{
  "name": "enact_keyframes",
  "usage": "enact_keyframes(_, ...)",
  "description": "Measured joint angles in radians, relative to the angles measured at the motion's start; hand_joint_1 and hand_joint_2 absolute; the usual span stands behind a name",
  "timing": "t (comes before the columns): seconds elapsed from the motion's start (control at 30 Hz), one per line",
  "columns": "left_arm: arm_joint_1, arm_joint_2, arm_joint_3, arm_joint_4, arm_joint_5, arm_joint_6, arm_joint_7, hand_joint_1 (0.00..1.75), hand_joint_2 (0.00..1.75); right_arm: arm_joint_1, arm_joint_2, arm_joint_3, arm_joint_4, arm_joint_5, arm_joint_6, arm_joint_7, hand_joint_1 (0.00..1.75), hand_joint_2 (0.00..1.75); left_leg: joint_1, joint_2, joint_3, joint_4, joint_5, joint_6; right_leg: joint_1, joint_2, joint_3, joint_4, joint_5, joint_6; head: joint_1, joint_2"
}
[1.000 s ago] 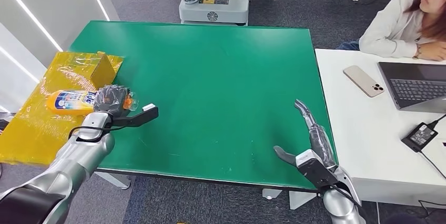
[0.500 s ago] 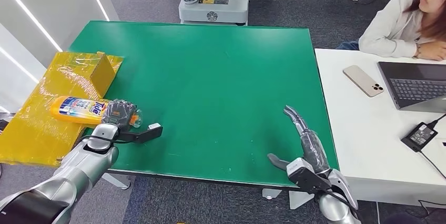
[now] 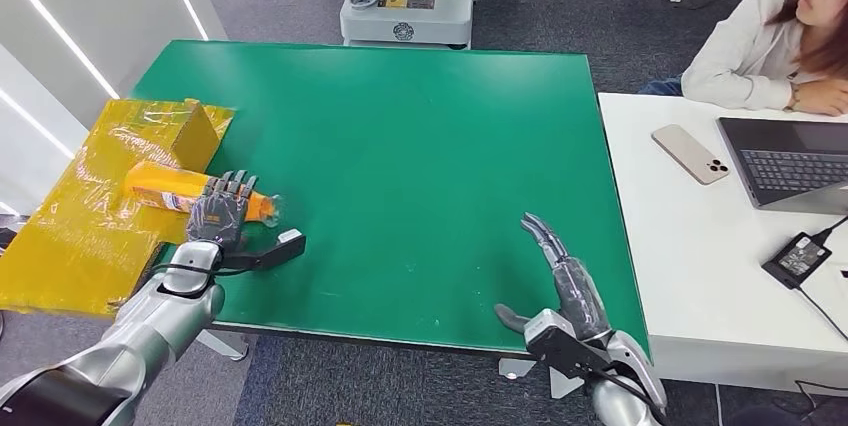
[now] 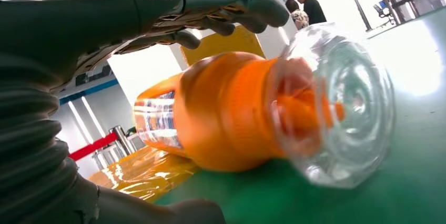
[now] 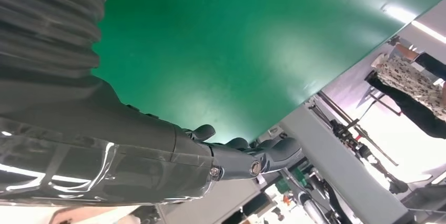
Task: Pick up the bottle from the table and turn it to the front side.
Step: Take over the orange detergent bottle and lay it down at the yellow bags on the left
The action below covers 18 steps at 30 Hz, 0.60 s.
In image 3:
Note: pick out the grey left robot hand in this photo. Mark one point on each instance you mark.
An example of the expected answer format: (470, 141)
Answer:
(218, 214)

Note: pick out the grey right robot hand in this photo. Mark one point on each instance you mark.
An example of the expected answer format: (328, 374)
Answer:
(576, 290)

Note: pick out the orange plastic bottle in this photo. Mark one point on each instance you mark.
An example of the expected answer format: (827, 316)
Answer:
(166, 188)

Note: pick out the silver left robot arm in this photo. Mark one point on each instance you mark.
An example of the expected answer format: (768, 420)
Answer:
(132, 343)

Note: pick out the white table foot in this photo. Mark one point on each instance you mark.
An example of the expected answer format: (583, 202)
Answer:
(517, 367)

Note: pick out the white table leg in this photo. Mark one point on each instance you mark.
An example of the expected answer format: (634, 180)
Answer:
(222, 343)

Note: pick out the yellow taped cardboard box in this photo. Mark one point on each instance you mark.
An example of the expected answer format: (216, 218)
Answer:
(86, 237)

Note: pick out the beige smartphone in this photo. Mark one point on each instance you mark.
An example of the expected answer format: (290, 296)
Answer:
(690, 154)

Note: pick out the black power adapter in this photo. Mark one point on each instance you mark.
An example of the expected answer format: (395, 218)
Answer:
(796, 260)

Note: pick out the dark grey laptop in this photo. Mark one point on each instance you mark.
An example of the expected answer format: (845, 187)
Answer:
(788, 168)

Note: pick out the person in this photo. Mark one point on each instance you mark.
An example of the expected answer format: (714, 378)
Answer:
(742, 58)

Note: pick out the person's hand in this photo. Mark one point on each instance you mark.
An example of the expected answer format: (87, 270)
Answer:
(821, 97)

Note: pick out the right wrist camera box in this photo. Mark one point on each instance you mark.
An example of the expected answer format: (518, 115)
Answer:
(560, 347)

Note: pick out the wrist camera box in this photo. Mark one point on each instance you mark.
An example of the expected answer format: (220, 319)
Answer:
(560, 347)
(278, 249)

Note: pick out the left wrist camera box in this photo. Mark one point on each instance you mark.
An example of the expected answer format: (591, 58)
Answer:
(278, 249)

